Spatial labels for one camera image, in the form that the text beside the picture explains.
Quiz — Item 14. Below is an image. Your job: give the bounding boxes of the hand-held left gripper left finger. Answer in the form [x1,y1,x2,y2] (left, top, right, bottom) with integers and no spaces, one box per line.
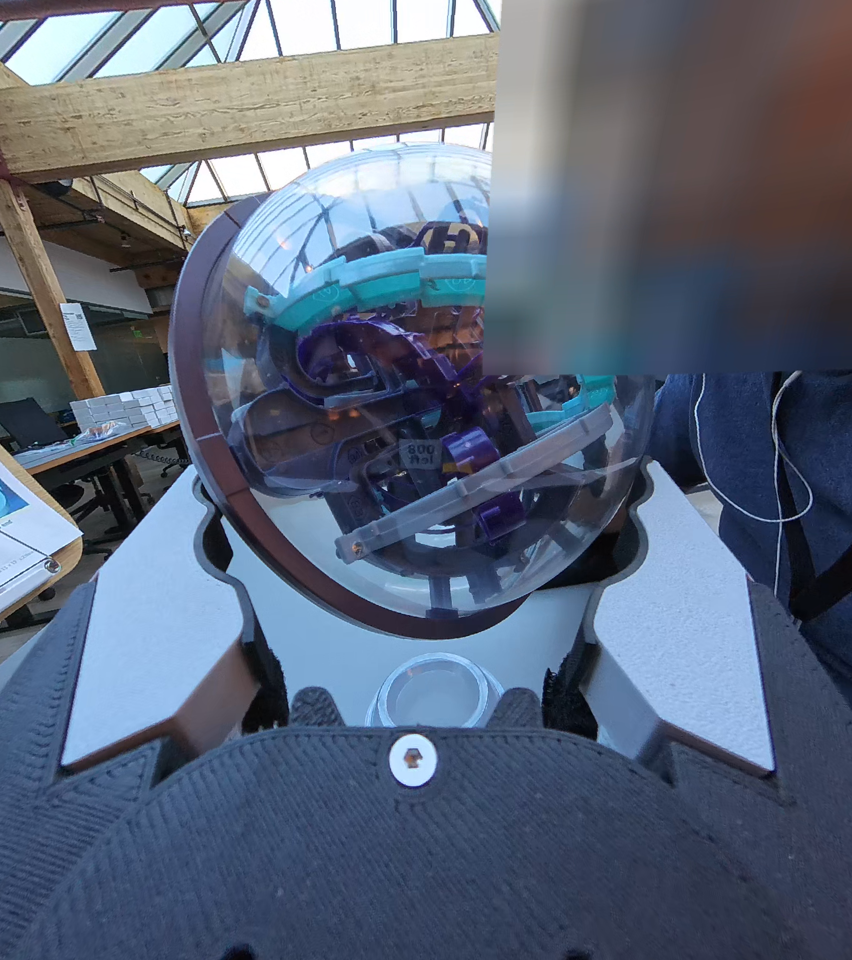
[58,465,262,775]

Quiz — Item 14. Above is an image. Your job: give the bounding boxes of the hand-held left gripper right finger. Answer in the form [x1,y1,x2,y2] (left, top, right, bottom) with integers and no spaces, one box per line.
[579,459,777,777]

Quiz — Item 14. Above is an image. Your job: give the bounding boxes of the clear maze ball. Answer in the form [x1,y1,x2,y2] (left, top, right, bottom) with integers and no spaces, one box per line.
[168,141,655,640]

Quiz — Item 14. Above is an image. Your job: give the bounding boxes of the clear plastic ball stand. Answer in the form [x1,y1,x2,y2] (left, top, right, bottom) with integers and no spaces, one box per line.
[364,654,505,729]

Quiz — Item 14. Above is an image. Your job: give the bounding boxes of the wooden document board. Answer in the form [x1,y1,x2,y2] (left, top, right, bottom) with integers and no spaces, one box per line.
[0,375,85,661]

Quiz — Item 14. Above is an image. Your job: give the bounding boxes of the wooden desk with black legs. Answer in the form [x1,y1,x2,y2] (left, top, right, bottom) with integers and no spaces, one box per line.
[17,420,190,556]

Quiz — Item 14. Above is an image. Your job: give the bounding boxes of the stack of white boxes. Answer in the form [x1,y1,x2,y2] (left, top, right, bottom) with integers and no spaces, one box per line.
[69,384,178,432]

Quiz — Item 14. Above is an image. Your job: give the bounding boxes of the person's blue hoodie torso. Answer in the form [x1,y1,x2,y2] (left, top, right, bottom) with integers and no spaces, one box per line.
[647,371,852,759]

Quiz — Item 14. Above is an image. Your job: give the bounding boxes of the white paper notice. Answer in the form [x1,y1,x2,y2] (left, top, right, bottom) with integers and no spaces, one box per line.
[60,301,97,352]

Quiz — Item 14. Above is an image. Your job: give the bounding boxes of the sloping wooden ceiling beam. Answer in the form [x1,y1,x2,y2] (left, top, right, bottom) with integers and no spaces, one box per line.
[0,26,194,256]

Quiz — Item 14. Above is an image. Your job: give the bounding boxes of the horizontal wooden ceiling beam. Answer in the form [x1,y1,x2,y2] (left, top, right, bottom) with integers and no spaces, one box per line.
[0,33,500,177]

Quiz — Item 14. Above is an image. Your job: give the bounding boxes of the thin white cord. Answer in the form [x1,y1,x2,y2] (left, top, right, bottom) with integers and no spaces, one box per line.
[690,371,814,594]

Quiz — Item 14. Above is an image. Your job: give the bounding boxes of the wooden support post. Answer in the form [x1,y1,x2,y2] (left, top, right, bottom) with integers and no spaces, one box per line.
[0,176,106,400]

